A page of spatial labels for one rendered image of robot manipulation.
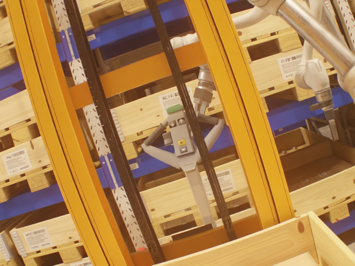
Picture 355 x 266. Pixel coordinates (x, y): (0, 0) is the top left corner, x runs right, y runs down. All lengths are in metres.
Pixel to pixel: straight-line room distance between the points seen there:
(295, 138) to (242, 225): 3.99
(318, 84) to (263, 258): 1.01
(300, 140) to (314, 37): 3.92
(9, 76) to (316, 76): 2.07
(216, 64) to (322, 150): 3.02
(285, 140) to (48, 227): 3.27
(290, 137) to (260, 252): 4.14
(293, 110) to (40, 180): 1.77
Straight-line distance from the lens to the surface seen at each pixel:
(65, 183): 1.51
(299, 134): 5.59
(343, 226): 3.38
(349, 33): 3.27
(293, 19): 1.77
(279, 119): 3.09
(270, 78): 3.02
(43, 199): 3.26
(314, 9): 2.29
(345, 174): 3.21
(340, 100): 3.21
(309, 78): 2.24
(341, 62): 1.71
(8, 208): 3.38
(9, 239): 3.52
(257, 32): 3.02
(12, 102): 3.18
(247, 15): 2.09
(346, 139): 4.37
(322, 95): 2.22
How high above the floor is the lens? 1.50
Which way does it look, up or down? 5 degrees down
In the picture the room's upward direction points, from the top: 19 degrees counter-clockwise
